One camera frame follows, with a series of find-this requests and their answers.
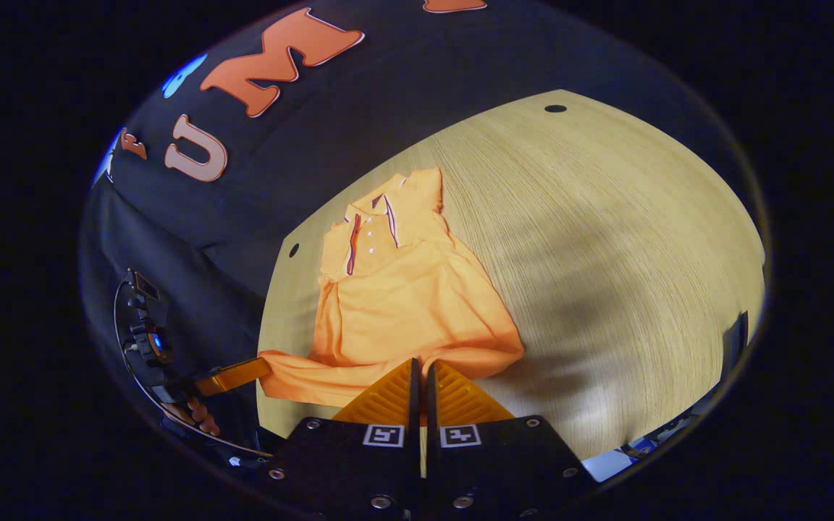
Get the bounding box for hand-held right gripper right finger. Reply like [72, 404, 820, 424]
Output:
[424, 360, 600, 521]

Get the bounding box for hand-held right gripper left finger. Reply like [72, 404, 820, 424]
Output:
[258, 357, 423, 521]

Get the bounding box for orange polo T-shirt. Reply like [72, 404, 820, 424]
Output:
[257, 168, 526, 410]

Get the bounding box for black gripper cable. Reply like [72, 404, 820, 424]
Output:
[113, 279, 274, 459]

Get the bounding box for black table edge bracket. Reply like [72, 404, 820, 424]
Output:
[720, 310, 750, 372]

